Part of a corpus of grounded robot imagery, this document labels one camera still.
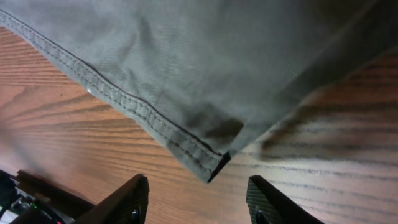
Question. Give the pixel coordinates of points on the grey shorts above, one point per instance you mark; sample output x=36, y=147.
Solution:
x=205, y=78

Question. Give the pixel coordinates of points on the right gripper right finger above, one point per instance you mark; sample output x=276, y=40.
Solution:
x=268, y=205

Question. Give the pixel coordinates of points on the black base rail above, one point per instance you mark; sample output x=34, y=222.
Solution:
x=28, y=199

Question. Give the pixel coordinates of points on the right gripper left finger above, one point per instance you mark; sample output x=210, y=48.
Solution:
x=127, y=205

